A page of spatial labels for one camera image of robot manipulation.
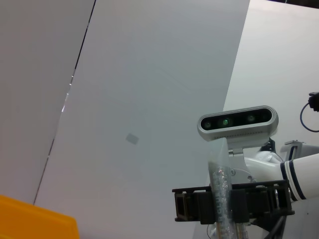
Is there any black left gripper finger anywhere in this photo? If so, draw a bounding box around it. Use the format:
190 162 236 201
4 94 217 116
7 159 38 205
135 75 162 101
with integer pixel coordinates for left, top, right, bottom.
171 186 216 225
230 180 295 224

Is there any yellow plastic bin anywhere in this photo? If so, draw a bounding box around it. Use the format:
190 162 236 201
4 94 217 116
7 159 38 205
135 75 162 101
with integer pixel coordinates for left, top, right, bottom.
0 194 80 239

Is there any silver head camera bracket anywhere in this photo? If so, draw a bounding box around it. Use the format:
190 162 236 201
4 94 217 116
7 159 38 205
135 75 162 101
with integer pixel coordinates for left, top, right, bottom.
227 136 276 185

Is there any blue background cable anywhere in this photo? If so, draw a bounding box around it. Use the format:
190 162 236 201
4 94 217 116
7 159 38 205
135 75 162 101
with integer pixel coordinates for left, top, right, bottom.
300 92 319 133

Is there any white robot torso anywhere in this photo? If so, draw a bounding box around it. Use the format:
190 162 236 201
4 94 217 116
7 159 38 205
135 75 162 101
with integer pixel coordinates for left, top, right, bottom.
243 149 286 184

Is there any silver head depth camera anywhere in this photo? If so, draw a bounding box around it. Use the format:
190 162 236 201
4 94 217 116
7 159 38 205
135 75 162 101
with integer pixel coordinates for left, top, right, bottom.
197 106 279 147

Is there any grey marker pen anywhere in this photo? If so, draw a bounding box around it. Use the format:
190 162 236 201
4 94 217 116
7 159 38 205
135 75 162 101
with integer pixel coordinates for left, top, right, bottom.
207 138 235 239

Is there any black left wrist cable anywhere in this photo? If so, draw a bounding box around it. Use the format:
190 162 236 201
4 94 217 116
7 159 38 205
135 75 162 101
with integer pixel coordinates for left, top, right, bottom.
266 215 289 239

